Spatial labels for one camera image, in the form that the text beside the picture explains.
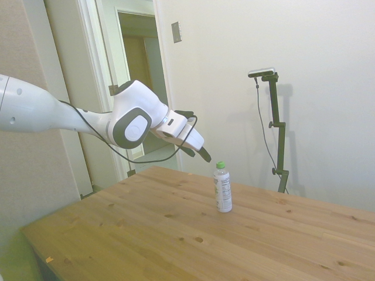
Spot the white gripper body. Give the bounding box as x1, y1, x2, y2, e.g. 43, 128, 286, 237
154, 109, 205, 152

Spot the coconut water bottle green cap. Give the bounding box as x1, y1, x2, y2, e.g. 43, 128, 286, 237
213, 160, 233, 214

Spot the brown wooden hallway door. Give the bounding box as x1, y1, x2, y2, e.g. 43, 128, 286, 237
122, 34, 156, 90

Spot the white open door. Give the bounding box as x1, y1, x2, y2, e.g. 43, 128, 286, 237
43, 0, 97, 203

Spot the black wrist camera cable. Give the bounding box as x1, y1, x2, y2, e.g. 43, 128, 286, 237
59, 100, 198, 164

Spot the black camera stand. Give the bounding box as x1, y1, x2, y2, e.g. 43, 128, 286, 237
260, 73, 290, 194

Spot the grey exterior camera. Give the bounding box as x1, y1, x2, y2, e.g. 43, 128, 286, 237
247, 67, 277, 79

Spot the grey wall switch plate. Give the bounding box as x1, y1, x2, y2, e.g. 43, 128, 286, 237
171, 20, 184, 44

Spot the white door frame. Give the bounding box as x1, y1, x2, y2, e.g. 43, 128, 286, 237
76, 0, 183, 180

